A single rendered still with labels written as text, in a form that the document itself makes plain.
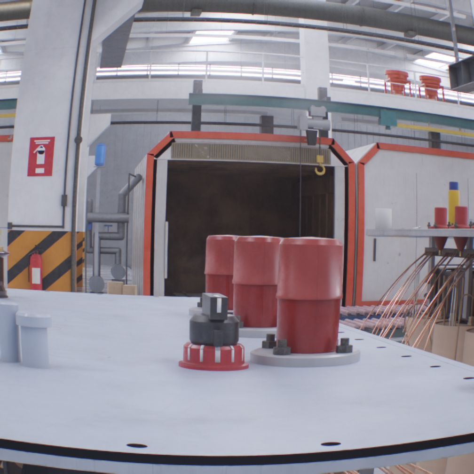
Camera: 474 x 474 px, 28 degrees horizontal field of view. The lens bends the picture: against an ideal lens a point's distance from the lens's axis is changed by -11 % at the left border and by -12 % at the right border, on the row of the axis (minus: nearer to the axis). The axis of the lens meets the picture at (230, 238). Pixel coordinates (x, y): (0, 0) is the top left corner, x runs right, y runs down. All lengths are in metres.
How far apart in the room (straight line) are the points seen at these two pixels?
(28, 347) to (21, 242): 10.72
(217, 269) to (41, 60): 10.20
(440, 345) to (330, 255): 2.95
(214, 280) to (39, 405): 1.03
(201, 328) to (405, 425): 0.40
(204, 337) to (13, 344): 0.21
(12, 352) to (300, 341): 0.32
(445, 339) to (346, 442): 3.35
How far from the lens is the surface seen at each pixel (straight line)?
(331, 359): 1.07
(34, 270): 11.52
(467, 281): 4.08
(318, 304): 1.09
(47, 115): 11.74
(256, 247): 1.41
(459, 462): 3.70
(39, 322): 0.96
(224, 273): 1.74
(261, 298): 1.41
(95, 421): 0.70
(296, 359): 1.07
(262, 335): 1.39
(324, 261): 1.09
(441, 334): 4.02
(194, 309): 1.74
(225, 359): 1.04
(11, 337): 0.99
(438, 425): 0.69
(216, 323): 1.04
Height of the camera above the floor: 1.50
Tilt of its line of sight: level
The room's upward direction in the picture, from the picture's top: 1 degrees clockwise
